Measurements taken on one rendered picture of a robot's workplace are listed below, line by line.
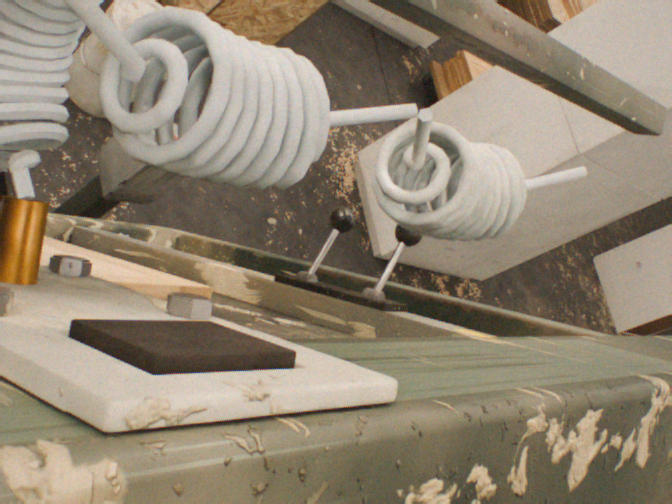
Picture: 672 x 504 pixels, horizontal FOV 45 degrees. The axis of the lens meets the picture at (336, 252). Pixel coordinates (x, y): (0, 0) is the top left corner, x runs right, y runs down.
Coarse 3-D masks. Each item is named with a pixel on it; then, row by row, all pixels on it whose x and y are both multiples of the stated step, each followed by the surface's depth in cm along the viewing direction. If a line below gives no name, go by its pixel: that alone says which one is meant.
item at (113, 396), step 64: (0, 0) 26; (0, 64) 27; (64, 64) 29; (0, 128) 28; (64, 128) 30; (0, 256) 29; (64, 256) 34; (0, 320) 22; (64, 320) 24; (192, 320) 28; (64, 384) 17; (128, 384) 18; (192, 384) 19; (256, 384) 20; (320, 384) 21; (384, 384) 23
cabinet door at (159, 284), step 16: (48, 240) 134; (48, 256) 115; (80, 256) 122; (96, 256) 123; (96, 272) 107; (112, 272) 110; (128, 272) 113; (144, 272) 114; (160, 272) 117; (144, 288) 102; (160, 288) 104; (176, 288) 106; (192, 288) 108; (208, 288) 110
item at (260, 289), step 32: (128, 256) 135; (160, 256) 130; (192, 256) 128; (224, 288) 119; (256, 288) 115; (288, 288) 111; (320, 320) 106; (352, 320) 103; (384, 320) 99; (416, 320) 96
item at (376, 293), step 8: (400, 232) 106; (408, 232) 106; (400, 240) 106; (408, 240) 106; (416, 240) 106; (400, 248) 106; (392, 256) 106; (392, 264) 105; (384, 272) 105; (384, 280) 104; (368, 288) 104; (376, 288) 104; (368, 296) 103; (376, 296) 103; (384, 296) 104
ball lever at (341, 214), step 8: (336, 208) 115; (344, 208) 114; (336, 216) 114; (344, 216) 114; (352, 216) 114; (336, 224) 114; (344, 224) 114; (352, 224) 114; (336, 232) 114; (344, 232) 115; (328, 240) 114; (328, 248) 113; (320, 256) 113; (312, 264) 112; (304, 272) 112; (312, 272) 112; (304, 280) 111; (312, 280) 111
